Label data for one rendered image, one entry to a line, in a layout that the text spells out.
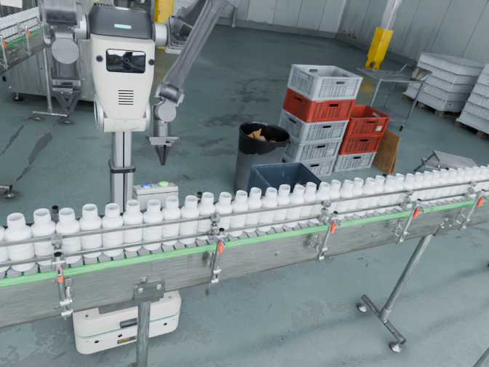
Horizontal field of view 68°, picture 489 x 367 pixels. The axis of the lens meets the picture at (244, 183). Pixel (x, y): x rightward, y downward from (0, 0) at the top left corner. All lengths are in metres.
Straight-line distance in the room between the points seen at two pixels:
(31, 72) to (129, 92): 3.48
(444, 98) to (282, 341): 6.64
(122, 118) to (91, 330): 1.01
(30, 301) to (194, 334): 1.20
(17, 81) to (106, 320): 3.62
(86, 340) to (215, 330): 0.70
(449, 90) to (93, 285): 7.59
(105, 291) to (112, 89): 0.76
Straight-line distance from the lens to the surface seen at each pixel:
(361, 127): 4.22
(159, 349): 2.17
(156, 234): 1.15
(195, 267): 1.27
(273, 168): 1.94
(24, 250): 1.12
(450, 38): 13.12
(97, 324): 1.98
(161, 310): 2.01
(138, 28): 1.58
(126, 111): 1.57
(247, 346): 2.23
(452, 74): 8.14
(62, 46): 0.96
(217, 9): 1.15
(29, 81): 5.02
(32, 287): 1.18
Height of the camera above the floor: 1.80
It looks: 30 degrees down
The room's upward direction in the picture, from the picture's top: 11 degrees clockwise
